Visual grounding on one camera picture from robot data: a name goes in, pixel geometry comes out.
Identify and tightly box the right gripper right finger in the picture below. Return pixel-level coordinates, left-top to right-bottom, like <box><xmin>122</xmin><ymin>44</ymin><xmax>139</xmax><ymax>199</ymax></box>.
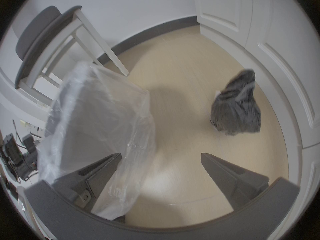
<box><xmin>201</xmin><ymin>152</ymin><xmax>270</xmax><ymax>211</ymax></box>

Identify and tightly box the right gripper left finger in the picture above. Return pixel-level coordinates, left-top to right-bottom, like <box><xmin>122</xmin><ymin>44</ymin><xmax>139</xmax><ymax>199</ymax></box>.
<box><xmin>54</xmin><ymin>153</ymin><xmax>123</xmax><ymax>205</ymax></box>

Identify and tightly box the clear plastic bag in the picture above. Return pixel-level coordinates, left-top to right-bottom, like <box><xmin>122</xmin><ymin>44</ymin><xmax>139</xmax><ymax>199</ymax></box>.
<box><xmin>37</xmin><ymin>61</ymin><xmax>158</xmax><ymax>221</ymax></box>

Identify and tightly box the black plastic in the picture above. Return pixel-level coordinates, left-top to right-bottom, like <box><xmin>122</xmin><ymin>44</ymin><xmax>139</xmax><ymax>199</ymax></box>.
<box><xmin>210</xmin><ymin>69</ymin><xmax>262</xmax><ymax>136</ymax></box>

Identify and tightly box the grey padded white chair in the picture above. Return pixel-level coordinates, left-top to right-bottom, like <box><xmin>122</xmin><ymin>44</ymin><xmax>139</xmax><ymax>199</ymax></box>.
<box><xmin>14</xmin><ymin>5</ymin><xmax>130</xmax><ymax>102</ymax></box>

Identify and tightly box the white wardrobe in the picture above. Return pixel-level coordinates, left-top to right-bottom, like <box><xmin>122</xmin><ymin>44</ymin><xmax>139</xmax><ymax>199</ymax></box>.
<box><xmin>192</xmin><ymin>0</ymin><xmax>320</xmax><ymax>209</ymax></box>

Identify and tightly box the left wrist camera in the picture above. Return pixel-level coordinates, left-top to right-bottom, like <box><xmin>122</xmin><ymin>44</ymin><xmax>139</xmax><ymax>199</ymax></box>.
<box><xmin>22</xmin><ymin>135</ymin><xmax>35</xmax><ymax>148</ymax></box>

